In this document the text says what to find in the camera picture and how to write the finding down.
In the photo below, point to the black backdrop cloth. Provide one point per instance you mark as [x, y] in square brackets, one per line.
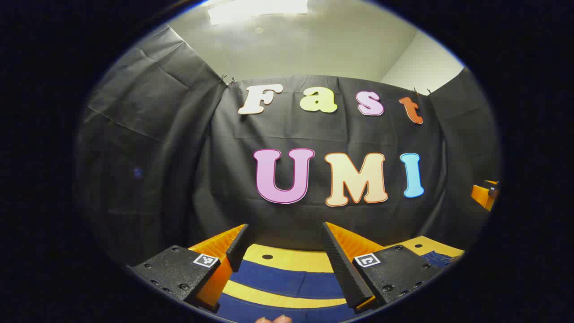
[179, 179]

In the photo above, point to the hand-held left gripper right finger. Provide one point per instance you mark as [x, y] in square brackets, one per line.
[338, 264]

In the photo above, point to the blue denim jeans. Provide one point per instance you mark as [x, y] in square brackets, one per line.
[287, 278]

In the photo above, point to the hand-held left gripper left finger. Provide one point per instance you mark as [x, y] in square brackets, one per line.
[237, 249]

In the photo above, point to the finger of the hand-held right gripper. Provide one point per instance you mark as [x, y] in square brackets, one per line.
[482, 194]

